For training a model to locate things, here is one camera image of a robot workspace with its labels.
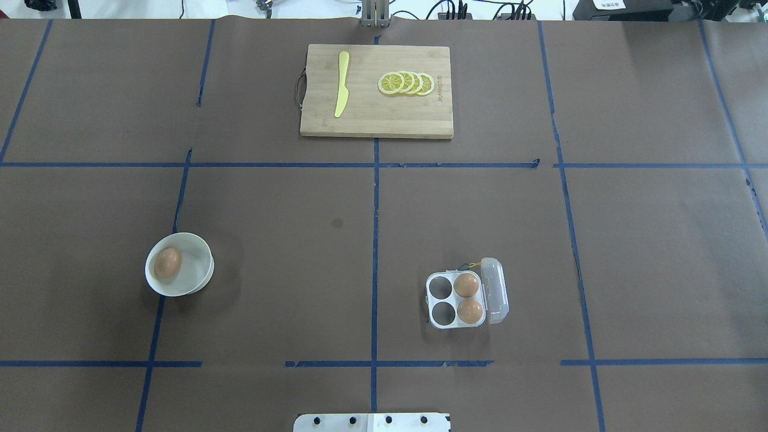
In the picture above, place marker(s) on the brown egg from bowl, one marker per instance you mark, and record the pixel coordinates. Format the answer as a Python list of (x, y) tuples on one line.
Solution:
[(168, 263)]

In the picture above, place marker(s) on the brown egg in box far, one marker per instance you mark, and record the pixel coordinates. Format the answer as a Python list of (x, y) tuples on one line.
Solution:
[(466, 285)]

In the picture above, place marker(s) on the brown egg in box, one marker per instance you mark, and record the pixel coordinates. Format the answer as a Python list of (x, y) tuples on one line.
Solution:
[(470, 311), (466, 285)]

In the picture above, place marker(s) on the clear plastic egg box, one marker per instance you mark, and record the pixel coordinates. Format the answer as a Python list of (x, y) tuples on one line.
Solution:
[(442, 301)]

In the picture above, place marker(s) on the brown egg in box near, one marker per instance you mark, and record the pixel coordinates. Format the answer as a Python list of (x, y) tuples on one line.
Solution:
[(470, 311)]

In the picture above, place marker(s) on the wooden cutting board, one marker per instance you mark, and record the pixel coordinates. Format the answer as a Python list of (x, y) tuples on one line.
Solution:
[(369, 113)]

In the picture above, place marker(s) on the yellow plastic knife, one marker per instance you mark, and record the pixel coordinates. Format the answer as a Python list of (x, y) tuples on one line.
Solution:
[(342, 90)]

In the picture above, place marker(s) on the lemon slice farthest from knife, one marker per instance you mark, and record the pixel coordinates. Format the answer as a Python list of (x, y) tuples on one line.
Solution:
[(427, 84)]

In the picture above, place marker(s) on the white bowl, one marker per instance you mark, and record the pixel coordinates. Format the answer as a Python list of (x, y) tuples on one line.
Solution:
[(196, 270)]

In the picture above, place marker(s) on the aluminium frame post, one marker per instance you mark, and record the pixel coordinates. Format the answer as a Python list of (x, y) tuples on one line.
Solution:
[(375, 14)]

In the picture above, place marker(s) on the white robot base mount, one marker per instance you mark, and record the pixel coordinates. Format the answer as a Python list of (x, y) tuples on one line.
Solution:
[(406, 421)]

